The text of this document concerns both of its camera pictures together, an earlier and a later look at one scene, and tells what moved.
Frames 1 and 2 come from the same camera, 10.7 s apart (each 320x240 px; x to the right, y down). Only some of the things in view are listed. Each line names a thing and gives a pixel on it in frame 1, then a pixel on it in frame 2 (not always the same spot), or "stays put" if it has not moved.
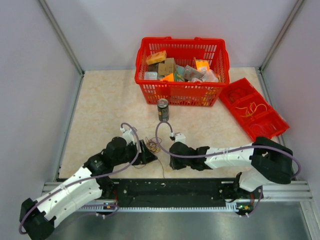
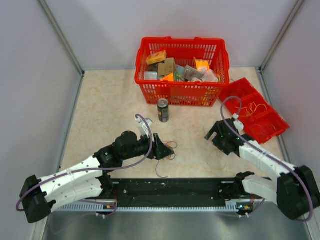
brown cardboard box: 167,68 stays put
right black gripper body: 178,164 → 220,142
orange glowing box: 202,65 stays put
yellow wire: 252,109 stays put
